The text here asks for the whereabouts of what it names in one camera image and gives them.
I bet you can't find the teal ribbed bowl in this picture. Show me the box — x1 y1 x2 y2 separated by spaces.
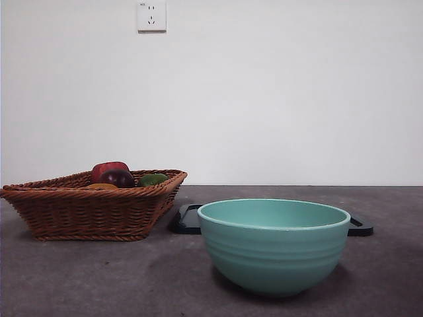
197 197 352 296

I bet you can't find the green avocado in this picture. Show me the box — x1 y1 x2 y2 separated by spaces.
137 173 169 188

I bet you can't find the dark rectangular tray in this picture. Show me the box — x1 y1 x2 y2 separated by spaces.
169 203 375 237

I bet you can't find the dark purple plum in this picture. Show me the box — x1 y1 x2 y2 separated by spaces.
98 168 135 189

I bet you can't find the red apple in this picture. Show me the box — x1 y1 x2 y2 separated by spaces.
91 161 131 184

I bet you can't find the brown wicker basket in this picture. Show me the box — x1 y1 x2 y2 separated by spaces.
0 169 188 242

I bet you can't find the white wall socket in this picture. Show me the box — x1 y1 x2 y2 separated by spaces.
137 1 167 34

